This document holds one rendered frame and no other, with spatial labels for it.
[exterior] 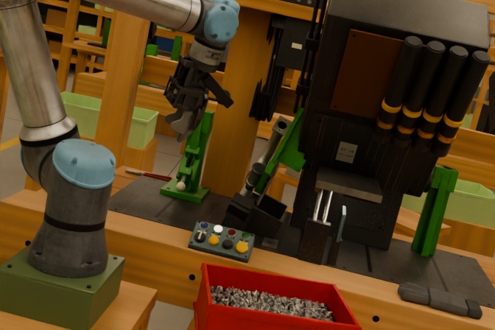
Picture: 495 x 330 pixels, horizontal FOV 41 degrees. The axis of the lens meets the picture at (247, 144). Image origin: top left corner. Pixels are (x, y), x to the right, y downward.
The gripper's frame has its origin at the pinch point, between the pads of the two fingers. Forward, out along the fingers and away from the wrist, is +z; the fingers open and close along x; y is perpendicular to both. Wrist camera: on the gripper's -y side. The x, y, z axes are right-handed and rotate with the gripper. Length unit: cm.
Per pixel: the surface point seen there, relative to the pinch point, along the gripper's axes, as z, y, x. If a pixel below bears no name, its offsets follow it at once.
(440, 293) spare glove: 10, -56, 46
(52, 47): 307, -247, -939
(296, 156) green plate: -0.6, -33.2, 3.0
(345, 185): -5.0, -32.2, 24.7
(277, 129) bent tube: -3.2, -31.6, -7.3
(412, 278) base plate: 15, -61, 34
